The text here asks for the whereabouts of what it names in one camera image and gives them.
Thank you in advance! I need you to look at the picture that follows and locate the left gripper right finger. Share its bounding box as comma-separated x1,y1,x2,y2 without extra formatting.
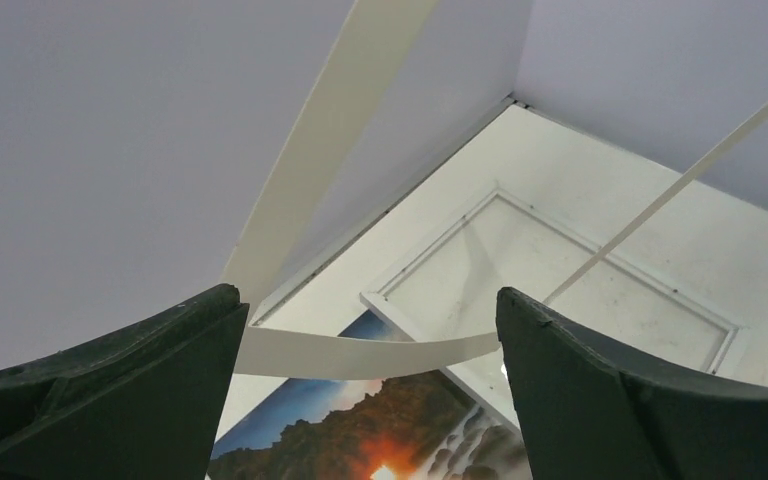
496,287,768,479

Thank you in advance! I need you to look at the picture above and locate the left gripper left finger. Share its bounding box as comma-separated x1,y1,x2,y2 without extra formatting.
0,284,249,479

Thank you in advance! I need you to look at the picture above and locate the landscape sunset photo print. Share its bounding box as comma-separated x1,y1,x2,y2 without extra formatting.
206,309,535,480

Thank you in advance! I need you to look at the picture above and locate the white picture frame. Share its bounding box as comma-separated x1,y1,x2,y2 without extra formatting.
358,178,750,439

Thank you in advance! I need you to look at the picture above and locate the white paper mat border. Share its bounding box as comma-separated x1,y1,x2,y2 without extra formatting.
219,0,768,383

